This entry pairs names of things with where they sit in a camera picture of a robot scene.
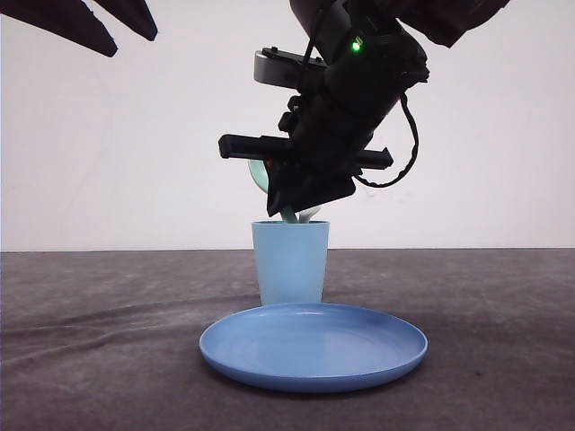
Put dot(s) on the dark grey tablecloth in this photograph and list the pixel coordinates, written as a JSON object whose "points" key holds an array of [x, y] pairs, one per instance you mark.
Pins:
{"points": [[109, 341]]}

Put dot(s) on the white plastic fork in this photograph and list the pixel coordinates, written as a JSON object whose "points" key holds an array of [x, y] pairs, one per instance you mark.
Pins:
{"points": [[305, 216]]}

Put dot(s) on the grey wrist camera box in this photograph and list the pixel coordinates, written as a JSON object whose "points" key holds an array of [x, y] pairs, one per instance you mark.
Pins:
{"points": [[284, 69]]}

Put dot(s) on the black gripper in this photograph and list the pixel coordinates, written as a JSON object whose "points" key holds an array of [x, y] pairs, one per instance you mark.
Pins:
{"points": [[328, 126]]}

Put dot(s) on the light blue plastic cup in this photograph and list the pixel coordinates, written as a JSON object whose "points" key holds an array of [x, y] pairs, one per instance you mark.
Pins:
{"points": [[290, 260]]}

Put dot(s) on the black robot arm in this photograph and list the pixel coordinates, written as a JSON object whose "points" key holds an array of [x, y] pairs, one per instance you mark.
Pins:
{"points": [[332, 25]]}

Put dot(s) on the blue plastic plate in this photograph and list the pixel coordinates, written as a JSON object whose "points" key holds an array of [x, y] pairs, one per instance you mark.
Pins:
{"points": [[313, 347]]}

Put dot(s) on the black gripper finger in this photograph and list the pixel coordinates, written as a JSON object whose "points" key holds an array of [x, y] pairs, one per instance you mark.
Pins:
{"points": [[71, 20], [134, 14]]}

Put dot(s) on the mint green plastic spoon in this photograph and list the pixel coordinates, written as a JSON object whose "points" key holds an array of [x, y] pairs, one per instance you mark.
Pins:
{"points": [[260, 177]]}

